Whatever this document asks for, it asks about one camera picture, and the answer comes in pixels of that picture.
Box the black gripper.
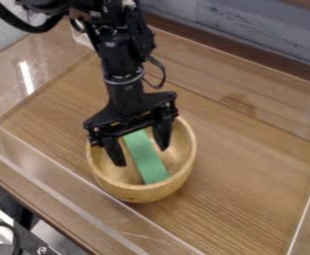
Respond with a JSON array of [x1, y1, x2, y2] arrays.
[[84, 81, 178, 167]]

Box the green rectangular block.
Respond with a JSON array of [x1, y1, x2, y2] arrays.
[[124, 129, 170, 184]]

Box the brown wooden bowl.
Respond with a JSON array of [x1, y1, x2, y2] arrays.
[[86, 117, 197, 203]]

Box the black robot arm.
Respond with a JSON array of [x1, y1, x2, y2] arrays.
[[17, 0, 178, 166]]

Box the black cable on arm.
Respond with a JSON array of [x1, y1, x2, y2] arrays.
[[142, 55, 167, 91]]

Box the clear acrylic tray enclosure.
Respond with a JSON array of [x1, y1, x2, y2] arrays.
[[0, 23, 310, 255]]

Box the black metal bracket with bolt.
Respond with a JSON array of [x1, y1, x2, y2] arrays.
[[13, 222, 62, 255]]

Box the black cable lower left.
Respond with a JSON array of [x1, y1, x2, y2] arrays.
[[0, 220, 23, 255]]

